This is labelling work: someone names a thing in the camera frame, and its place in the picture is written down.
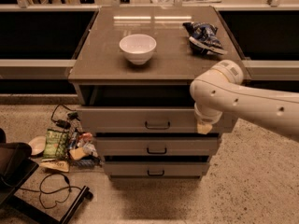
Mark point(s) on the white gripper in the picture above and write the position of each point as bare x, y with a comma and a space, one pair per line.
206, 118

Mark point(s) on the grey top drawer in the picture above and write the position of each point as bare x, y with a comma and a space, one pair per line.
137, 119

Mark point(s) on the grey drawer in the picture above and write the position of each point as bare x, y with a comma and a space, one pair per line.
155, 169
137, 119
156, 146

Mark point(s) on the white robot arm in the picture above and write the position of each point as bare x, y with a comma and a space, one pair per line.
220, 90

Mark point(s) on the grey drawer cabinet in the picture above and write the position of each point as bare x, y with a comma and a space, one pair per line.
103, 77

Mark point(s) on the grey bottom drawer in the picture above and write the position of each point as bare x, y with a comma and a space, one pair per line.
155, 169

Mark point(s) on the grey middle drawer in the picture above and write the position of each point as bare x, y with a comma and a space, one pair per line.
156, 146

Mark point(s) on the blue chip bag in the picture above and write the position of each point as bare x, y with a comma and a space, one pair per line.
202, 38

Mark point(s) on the white ceramic bowl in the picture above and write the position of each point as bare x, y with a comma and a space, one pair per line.
138, 49

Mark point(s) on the pile of snack packets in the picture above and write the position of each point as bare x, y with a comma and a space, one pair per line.
81, 149

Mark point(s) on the black power adapter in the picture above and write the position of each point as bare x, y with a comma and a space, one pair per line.
71, 116

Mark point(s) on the green chip bag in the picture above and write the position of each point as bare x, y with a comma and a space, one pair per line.
55, 147

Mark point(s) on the yellow snack packet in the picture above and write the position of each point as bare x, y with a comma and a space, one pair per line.
61, 166

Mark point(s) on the white plate on floor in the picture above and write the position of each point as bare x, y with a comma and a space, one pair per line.
37, 145

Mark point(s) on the black chair base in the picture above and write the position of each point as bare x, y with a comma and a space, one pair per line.
15, 168

